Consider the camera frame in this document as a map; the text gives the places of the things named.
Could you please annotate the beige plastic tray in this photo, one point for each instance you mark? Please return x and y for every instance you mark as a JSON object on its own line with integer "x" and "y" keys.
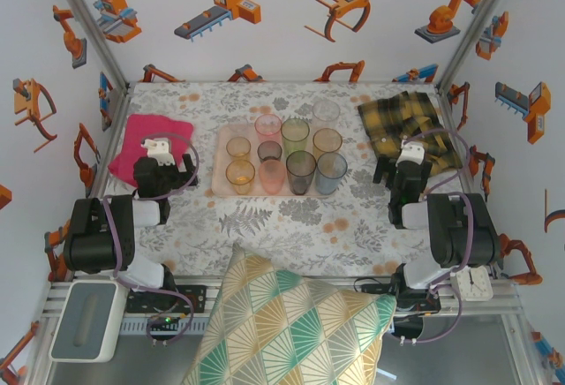
{"x": 220, "y": 173}

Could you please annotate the blue plastic glass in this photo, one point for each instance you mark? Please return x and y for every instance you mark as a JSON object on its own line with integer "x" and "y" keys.
{"x": 331, "y": 177}

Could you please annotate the small amber plastic glass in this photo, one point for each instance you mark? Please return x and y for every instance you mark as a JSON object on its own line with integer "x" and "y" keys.
{"x": 238, "y": 151}

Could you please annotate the deep amber plastic glass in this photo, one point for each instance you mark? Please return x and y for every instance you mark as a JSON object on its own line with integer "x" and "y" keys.
{"x": 240, "y": 179}

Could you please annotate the pale amber plastic glass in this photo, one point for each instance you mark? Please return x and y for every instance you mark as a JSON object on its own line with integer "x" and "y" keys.
{"x": 327, "y": 142}

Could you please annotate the small clear plastic glass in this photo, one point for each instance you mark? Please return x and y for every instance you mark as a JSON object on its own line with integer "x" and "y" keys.
{"x": 238, "y": 131}

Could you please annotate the tall clear plastic glass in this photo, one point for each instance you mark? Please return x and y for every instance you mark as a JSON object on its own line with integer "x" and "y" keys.
{"x": 326, "y": 115}

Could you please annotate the tall grey plastic glass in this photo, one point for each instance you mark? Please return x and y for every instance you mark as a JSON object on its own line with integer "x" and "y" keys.
{"x": 301, "y": 177}

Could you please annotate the small grey plastic glass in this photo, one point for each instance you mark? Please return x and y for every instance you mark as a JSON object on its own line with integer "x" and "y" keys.
{"x": 269, "y": 152}

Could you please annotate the peach plastic glass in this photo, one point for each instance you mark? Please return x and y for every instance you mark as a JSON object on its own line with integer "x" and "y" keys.
{"x": 271, "y": 179}

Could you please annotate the pink plastic glass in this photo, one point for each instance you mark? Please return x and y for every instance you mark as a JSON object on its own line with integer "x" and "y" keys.
{"x": 268, "y": 129}

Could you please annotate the green plastic glass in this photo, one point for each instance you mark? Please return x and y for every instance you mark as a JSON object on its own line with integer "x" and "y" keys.
{"x": 295, "y": 138}

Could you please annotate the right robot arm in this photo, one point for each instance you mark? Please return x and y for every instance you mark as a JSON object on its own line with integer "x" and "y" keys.
{"x": 463, "y": 235}

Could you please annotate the pink cloth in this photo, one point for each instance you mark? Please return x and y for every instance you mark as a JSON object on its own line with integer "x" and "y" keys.
{"x": 132, "y": 138}

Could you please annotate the yellow black plaid shirt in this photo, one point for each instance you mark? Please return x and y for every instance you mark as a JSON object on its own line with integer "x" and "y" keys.
{"x": 397, "y": 115}

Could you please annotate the white square clock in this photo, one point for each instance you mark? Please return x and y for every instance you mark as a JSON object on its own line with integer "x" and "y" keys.
{"x": 474, "y": 285}

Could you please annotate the black mounting plate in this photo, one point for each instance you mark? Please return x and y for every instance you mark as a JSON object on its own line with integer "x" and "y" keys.
{"x": 201, "y": 303}

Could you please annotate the circuit board with green light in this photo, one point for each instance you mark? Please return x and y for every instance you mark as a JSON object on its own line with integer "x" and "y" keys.
{"x": 165, "y": 322}

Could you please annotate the white grey tissue box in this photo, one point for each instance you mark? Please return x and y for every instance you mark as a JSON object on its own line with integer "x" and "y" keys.
{"x": 84, "y": 323}

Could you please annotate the patterned teal yellow pillow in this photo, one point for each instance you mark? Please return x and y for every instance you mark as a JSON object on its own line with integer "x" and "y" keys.
{"x": 287, "y": 327}

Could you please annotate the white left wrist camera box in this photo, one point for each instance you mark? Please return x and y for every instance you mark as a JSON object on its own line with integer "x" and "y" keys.
{"x": 156, "y": 150}

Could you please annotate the aluminium frame post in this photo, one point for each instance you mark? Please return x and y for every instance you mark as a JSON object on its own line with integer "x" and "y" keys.
{"x": 90, "y": 27}
{"x": 476, "y": 27}

